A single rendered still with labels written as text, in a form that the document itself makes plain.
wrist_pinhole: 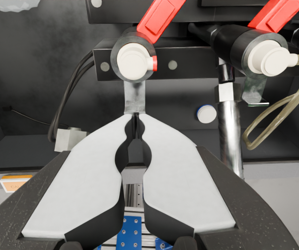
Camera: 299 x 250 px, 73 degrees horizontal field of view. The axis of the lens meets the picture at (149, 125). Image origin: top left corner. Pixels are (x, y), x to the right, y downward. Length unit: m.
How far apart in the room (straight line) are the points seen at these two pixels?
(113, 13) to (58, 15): 0.19
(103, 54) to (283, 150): 0.38
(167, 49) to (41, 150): 0.33
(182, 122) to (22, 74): 0.33
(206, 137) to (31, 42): 0.38
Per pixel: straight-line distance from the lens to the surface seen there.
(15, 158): 0.47
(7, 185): 0.44
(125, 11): 0.24
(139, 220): 0.85
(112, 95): 0.42
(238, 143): 0.18
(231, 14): 0.25
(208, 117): 0.45
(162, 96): 0.42
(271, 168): 0.44
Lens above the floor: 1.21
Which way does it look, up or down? 59 degrees down
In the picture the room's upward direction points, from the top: 176 degrees clockwise
